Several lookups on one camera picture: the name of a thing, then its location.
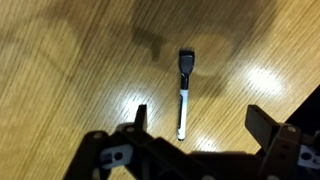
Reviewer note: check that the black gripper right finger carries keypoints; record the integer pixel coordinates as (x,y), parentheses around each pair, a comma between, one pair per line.
(283,150)

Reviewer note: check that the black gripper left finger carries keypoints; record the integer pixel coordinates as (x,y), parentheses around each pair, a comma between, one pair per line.
(156,156)

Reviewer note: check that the white marker with black cap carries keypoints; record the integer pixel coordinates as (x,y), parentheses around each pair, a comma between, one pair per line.
(183,106)

